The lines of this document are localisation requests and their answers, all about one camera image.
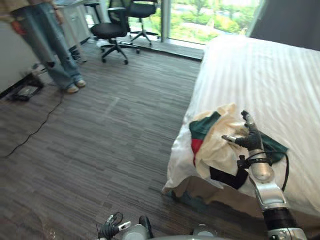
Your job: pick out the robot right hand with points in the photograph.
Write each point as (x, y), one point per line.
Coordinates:
(253, 140)

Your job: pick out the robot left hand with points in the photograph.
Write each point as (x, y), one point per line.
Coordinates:
(112, 226)

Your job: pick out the cream cloth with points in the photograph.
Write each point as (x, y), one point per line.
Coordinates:
(220, 147)

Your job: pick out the green and red garment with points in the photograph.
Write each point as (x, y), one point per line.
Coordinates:
(202, 125)

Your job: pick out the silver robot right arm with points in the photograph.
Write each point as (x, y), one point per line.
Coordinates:
(270, 192)

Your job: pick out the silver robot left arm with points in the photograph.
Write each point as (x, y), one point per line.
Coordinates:
(140, 231)

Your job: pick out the black cloth piece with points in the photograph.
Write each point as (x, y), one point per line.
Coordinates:
(228, 178)

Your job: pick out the white bed sheet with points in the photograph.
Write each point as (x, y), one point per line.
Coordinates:
(262, 82)

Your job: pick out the beige bed base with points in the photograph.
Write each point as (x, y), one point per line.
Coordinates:
(220, 195)

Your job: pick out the teal object under bed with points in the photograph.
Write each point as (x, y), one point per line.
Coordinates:
(191, 198)

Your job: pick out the silver robot torso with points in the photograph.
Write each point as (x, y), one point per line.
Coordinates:
(185, 236)

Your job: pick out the large glass window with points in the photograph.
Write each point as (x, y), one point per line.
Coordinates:
(212, 20)

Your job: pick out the black device on floor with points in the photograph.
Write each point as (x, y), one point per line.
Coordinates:
(26, 90)

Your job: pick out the black office chair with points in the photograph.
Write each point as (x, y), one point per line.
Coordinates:
(111, 30)
(142, 10)

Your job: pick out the person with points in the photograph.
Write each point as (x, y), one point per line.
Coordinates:
(47, 42)

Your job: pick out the white desk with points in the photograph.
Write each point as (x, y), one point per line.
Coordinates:
(75, 22)

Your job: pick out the person's hand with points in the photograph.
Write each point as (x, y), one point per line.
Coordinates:
(60, 16)

